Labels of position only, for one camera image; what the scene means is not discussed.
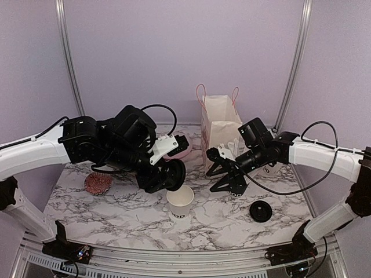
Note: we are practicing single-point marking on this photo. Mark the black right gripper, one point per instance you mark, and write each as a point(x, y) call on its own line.
point(234, 175)

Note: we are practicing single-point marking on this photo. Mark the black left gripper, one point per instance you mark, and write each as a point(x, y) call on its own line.
point(154, 181)

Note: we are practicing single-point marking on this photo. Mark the white paper coffee cup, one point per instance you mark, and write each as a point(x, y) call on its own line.
point(180, 201)

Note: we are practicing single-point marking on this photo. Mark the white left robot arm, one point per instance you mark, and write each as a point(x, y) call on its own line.
point(126, 143)

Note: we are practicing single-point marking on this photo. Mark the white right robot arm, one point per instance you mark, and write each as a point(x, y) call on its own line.
point(293, 148)

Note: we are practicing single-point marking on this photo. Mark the white paper takeout bag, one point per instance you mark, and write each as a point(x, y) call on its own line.
point(219, 120)

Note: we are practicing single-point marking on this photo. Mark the black cup holding straws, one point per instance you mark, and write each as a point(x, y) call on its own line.
point(236, 192)

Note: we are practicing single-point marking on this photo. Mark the bundle of white wrapped straws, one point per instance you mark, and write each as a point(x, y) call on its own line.
point(236, 146)

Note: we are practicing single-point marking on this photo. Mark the pink round plate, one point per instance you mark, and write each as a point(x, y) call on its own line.
point(181, 154)

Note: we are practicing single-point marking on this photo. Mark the black plastic cup lid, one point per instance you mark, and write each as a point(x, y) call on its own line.
point(260, 211)

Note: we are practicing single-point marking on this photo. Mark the red patterned small bowl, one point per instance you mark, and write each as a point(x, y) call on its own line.
point(97, 183)

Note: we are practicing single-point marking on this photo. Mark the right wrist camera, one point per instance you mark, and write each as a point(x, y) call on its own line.
point(219, 153)

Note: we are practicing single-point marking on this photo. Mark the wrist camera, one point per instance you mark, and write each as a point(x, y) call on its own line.
point(219, 153)
point(168, 145)

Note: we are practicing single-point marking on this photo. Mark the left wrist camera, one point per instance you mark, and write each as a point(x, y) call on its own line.
point(168, 145)

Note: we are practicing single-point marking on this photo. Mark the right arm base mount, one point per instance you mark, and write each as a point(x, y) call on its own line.
point(289, 253)

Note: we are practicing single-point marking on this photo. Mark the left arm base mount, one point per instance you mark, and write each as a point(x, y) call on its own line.
point(61, 248)

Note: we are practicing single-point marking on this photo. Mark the aluminium front rail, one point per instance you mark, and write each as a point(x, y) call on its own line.
point(125, 262)

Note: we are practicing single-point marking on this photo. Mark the right aluminium frame post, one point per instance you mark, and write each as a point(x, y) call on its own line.
point(297, 58)

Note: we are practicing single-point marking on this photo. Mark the aluminium frame post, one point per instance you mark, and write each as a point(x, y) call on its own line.
point(65, 42)
point(297, 58)

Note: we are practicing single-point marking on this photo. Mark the left aluminium frame post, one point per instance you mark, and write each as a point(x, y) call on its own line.
point(65, 42)

